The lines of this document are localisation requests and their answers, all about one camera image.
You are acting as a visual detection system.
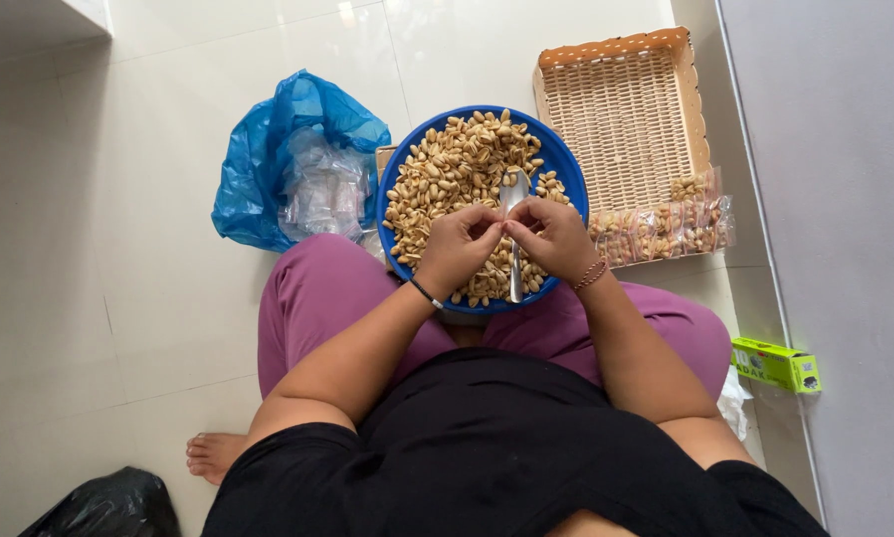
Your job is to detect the person's right hand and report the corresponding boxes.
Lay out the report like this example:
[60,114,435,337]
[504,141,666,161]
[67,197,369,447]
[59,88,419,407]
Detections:
[502,196,606,289]

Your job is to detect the person's left hand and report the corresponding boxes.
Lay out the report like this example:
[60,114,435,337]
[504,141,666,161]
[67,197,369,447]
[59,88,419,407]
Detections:
[415,202,505,301]

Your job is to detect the black wrist band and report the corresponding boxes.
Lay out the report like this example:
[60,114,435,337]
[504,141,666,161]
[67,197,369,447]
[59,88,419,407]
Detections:
[408,276,445,311]

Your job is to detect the metal spoon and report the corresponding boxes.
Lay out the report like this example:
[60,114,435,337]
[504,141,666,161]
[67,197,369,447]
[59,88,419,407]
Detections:
[498,166,532,304]

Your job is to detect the heap of roasted peanuts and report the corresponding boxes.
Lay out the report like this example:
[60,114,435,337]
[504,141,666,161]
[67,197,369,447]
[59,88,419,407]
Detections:
[383,109,574,309]

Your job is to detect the round blue plastic plate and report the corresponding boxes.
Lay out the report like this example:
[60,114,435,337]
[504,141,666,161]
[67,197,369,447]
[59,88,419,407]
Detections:
[376,104,590,316]

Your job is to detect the row of peanut-filled packets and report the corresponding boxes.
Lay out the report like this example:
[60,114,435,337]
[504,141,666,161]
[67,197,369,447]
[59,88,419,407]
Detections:
[586,169,738,270]

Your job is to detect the beige woven tray basket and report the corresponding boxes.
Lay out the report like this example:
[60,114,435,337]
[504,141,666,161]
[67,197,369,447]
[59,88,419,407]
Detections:
[532,26,717,225]

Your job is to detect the pile of empty clear packets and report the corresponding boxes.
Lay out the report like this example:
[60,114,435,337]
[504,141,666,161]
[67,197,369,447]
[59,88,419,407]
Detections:
[278,126,378,244]

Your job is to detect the person's purple trousers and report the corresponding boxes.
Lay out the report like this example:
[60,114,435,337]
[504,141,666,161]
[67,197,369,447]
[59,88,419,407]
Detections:
[256,233,733,401]

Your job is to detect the person's black shirt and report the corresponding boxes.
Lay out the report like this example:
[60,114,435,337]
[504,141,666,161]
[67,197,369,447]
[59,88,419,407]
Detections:
[201,346,830,537]

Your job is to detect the blue plastic bag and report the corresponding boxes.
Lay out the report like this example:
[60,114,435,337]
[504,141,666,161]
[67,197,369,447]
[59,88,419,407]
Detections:
[210,69,393,254]

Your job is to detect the white plastic bag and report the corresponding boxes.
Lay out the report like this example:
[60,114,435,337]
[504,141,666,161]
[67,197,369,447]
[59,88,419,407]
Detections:
[717,364,754,443]

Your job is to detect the green cardboard box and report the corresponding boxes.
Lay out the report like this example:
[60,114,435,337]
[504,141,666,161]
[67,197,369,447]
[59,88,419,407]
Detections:
[730,336,823,395]

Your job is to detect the person's bare foot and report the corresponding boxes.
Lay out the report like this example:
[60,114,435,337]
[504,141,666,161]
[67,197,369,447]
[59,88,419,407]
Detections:
[186,432,251,486]

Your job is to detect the black plastic bag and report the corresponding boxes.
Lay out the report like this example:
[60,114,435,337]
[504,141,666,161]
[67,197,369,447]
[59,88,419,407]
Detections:
[17,467,183,537]

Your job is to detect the brown bead bracelet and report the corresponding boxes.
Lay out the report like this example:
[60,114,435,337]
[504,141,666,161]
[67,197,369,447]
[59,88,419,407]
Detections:
[572,257,610,292]

